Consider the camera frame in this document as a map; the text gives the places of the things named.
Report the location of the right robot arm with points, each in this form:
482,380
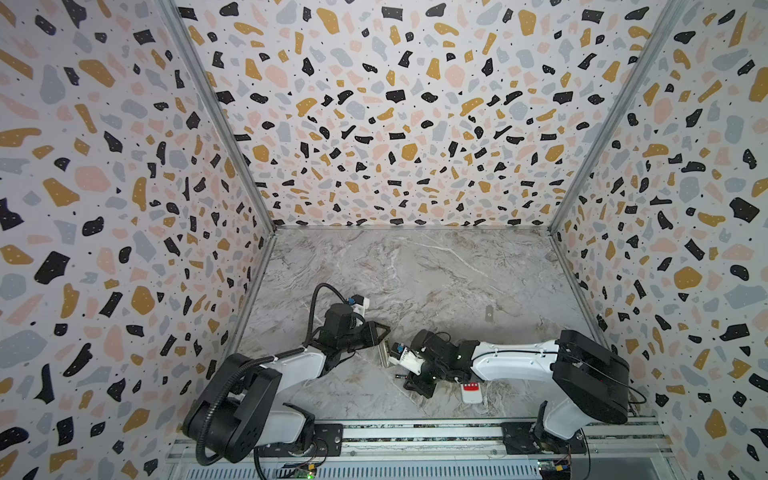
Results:
592,381

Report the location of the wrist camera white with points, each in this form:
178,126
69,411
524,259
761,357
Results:
359,303
402,356

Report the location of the red and white remote control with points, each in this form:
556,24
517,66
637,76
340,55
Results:
471,393

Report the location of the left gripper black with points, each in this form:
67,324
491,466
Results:
370,337

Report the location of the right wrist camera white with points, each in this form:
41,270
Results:
402,356

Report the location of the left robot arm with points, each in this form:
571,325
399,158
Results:
239,412

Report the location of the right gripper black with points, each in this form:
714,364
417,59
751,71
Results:
421,370

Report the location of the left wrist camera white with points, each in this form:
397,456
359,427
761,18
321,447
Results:
359,303

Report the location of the aluminium mounting rail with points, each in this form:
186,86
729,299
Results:
448,449

